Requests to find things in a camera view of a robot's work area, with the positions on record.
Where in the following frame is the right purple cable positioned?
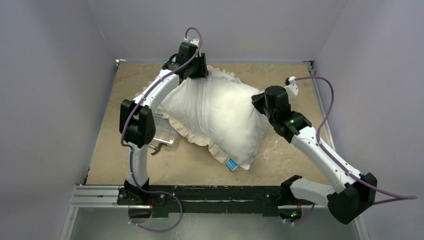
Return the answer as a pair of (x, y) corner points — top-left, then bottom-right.
(293, 76), (418, 206)

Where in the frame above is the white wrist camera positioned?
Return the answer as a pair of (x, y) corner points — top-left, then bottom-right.
(183, 37), (200, 47)
(284, 76), (299, 98)

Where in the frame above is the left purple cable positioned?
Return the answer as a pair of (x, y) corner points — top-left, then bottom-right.
(119, 27), (203, 190)

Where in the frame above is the blue pillow label tag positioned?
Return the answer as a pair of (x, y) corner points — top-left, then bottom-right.
(224, 158), (239, 172)

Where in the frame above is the clear plastic organizer box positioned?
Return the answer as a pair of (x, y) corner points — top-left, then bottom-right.
(153, 114), (180, 146)

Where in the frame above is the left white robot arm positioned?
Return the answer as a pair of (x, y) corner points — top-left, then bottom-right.
(119, 39), (208, 205)

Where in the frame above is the grey cream ruffled pillowcase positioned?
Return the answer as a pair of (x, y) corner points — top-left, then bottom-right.
(154, 65), (242, 164)

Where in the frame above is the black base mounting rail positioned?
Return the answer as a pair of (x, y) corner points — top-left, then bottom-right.
(117, 185), (312, 222)

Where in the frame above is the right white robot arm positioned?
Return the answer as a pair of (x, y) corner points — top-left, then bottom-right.
(251, 85), (378, 225)

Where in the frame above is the white pillow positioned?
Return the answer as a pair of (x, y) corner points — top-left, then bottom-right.
(158, 67), (271, 171)

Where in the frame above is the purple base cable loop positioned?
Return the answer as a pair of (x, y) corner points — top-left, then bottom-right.
(128, 192), (185, 233)

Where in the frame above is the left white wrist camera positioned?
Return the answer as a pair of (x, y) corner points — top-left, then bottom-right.
(183, 37), (200, 47)

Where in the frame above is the black claw hammer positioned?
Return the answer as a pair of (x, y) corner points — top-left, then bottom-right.
(148, 142), (167, 156)

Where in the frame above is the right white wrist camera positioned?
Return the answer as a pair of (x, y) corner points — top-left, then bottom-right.
(284, 76), (299, 98)

